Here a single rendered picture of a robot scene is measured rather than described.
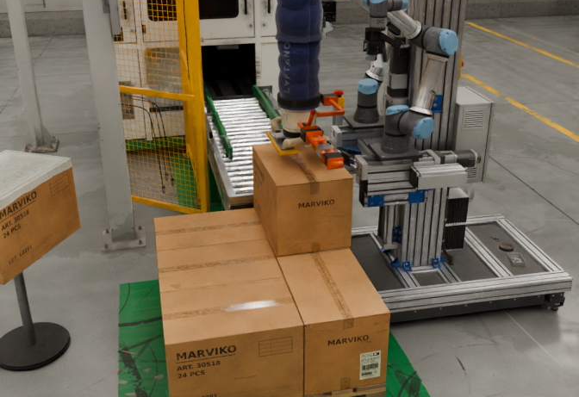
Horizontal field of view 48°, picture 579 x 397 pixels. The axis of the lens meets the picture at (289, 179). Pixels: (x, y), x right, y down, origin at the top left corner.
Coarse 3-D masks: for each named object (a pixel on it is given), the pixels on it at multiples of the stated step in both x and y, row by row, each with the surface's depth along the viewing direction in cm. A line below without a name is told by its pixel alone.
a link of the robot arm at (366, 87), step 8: (360, 80) 378; (368, 80) 377; (360, 88) 373; (368, 88) 371; (376, 88) 373; (360, 96) 375; (368, 96) 373; (376, 96) 375; (360, 104) 377; (368, 104) 375; (376, 104) 378
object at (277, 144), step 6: (270, 132) 355; (276, 132) 349; (282, 132) 355; (270, 138) 348; (276, 138) 346; (276, 144) 339; (282, 144) 338; (282, 150) 331; (288, 150) 331; (294, 150) 331
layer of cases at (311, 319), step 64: (192, 256) 337; (256, 256) 337; (320, 256) 336; (192, 320) 286; (256, 320) 285; (320, 320) 285; (384, 320) 292; (192, 384) 282; (256, 384) 290; (320, 384) 298
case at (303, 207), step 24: (264, 144) 374; (264, 168) 346; (288, 168) 341; (312, 168) 341; (264, 192) 353; (288, 192) 323; (312, 192) 326; (336, 192) 330; (264, 216) 360; (288, 216) 328; (312, 216) 332; (336, 216) 336; (288, 240) 334; (312, 240) 337; (336, 240) 341
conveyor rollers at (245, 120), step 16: (208, 112) 565; (224, 112) 560; (240, 112) 562; (256, 112) 565; (240, 128) 521; (256, 128) 523; (240, 144) 488; (256, 144) 490; (224, 160) 460; (240, 160) 462; (240, 176) 437; (240, 192) 412
